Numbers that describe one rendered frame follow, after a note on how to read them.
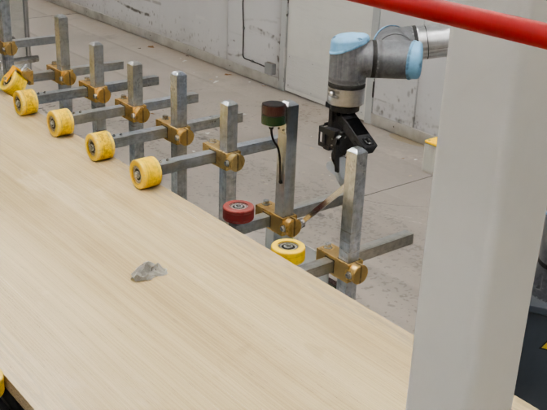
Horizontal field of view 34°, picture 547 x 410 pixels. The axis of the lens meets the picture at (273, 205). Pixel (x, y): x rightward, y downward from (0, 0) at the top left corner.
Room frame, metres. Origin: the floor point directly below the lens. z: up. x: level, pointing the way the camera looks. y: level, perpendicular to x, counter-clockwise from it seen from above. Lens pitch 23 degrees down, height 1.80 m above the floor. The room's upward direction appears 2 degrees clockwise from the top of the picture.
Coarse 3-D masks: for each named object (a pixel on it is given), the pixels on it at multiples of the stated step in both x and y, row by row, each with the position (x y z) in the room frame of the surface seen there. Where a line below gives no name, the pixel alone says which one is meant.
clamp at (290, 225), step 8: (256, 208) 2.16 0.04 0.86; (264, 208) 2.14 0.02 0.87; (272, 208) 2.14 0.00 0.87; (272, 216) 2.11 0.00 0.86; (280, 216) 2.09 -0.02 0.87; (288, 216) 2.09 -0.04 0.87; (296, 216) 2.10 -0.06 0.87; (272, 224) 2.11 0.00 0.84; (280, 224) 2.08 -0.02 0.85; (288, 224) 2.06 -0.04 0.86; (296, 224) 2.08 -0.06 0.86; (280, 232) 2.08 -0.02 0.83; (288, 232) 2.06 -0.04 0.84; (296, 232) 2.08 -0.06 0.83
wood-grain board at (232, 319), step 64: (0, 128) 2.61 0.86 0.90; (0, 192) 2.10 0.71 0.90; (64, 192) 2.12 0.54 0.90; (128, 192) 2.14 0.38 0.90; (0, 256) 1.74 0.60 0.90; (64, 256) 1.76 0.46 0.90; (128, 256) 1.77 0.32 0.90; (192, 256) 1.78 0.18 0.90; (256, 256) 1.80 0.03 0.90; (0, 320) 1.48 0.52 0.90; (64, 320) 1.49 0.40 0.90; (128, 320) 1.50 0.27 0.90; (192, 320) 1.51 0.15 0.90; (256, 320) 1.52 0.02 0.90; (320, 320) 1.53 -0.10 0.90; (384, 320) 1.54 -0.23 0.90; (64, 384) 1.28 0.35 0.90; (128, 384) 1.28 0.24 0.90; (192, 384) 1.29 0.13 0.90; (256, 384) 1.30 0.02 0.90; (320, 384) 1.31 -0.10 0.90; (384, 384) 1.32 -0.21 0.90
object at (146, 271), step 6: (144, 264) 1.71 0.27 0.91; (150, 264) 1.72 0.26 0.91; (156, 264) 1.70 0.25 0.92; (138, 270) 1.68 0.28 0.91; (144, 270) 1.68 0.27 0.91; (150, 270) 1.69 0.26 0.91; (156, 270) 1.69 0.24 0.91; (162, 270) 1.70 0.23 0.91; (132, 276) 1.68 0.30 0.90; (138, 276) 1.66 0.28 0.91; (144, 276) 1.67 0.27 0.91; (150, 276) 1.66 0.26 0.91; (156, 276) 1.68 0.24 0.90
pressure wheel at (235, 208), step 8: (232, 200) 2.10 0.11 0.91; (240, 200) 2.10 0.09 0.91; (224, 208) 2.05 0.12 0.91; (232, 208) 2.05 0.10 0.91; (240, 208) 2.06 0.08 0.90; (248, 208) 2.05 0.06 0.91; (224, 216) 2.05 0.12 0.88; (232, 216) 2.03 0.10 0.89; (240, 216) 2.03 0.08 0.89; (248, 216) 2.04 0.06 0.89; (240, 224) 2.03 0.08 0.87
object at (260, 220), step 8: (312, 200) 2.23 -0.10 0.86; (320, 200) 2.23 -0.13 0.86; (336, 200) 2.26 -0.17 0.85; (296, 208) 2.17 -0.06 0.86; (304, 208) 2.19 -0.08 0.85; (312, 208) 2.21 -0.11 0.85; (328, 208) 2.24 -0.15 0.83; (256, 216) 2.11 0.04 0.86; (264, 216) 2.11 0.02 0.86; (232, 224) 2.05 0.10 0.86; (248, 224) 2.07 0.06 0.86; (256, 224) 2.09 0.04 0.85; (264, 224) 2.10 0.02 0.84; (240, 232) 2.05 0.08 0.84; (248, 232) 2.07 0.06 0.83
